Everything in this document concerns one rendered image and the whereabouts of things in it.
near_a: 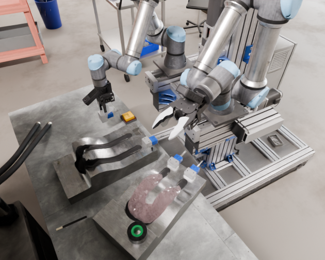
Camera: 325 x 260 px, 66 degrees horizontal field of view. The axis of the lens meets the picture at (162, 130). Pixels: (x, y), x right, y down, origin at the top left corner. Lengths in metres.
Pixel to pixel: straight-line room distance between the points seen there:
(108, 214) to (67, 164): 0.40
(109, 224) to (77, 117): 0.85
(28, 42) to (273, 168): 3.39
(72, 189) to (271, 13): 1.12
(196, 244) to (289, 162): 1.39
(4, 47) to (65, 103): 2.29
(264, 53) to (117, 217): 0.90
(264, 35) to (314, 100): 2.56
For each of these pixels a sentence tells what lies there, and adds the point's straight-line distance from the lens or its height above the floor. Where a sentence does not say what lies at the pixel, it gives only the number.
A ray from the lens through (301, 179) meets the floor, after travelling 2.62.
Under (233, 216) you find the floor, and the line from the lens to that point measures 2.20.
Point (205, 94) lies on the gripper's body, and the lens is 0.84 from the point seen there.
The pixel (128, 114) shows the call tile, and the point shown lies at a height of 0.84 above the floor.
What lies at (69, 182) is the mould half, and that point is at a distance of 1.34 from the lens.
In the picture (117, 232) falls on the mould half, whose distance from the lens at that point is 1.11.
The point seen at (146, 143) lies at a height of 0.92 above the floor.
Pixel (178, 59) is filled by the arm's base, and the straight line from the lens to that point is 1.65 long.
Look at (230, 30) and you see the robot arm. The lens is 1.05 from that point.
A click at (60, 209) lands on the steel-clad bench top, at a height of 0.80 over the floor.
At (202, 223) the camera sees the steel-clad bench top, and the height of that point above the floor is 0.80.
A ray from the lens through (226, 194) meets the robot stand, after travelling 2.02.
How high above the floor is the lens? 1.93
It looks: 46 degrees down
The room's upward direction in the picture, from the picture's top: straight up
